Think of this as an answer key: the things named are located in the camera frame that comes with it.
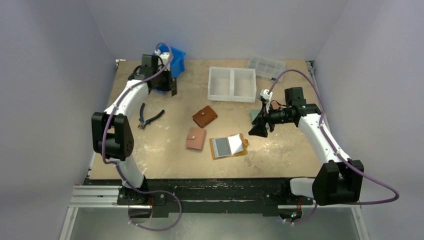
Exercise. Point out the salmon card holder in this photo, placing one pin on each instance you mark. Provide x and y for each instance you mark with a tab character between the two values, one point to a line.
275	105

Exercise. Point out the green card holder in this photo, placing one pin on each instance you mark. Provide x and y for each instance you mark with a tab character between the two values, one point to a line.
253	114

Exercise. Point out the pink card holder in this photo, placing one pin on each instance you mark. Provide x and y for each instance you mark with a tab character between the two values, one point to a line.
196	138

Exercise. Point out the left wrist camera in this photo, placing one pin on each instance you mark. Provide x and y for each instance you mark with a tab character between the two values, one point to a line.
163	59

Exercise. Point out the brown leather card holder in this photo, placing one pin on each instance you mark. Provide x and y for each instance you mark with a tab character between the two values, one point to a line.
204	116

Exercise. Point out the orange card holder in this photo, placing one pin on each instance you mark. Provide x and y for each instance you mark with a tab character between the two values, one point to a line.
246	143

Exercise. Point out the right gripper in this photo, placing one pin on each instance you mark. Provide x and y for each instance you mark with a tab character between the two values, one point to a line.
266	118

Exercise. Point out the clear plastic organizer box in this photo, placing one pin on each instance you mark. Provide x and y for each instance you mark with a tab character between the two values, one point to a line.
267	67

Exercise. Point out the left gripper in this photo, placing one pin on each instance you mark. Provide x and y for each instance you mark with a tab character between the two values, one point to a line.
169	85

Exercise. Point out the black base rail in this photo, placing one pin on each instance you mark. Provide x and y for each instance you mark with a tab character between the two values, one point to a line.
269	196

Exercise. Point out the dark credit card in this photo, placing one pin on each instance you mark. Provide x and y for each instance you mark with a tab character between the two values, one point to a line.
221	147

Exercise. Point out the blue plastic bin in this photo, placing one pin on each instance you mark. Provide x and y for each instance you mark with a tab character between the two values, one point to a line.
177	65

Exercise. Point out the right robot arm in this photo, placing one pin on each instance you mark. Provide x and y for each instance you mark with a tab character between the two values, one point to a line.
339	180

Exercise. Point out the white two-compartment tray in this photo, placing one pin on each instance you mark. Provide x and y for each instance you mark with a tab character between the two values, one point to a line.
229	84

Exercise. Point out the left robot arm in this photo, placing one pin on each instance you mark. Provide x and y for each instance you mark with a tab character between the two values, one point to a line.
112	135

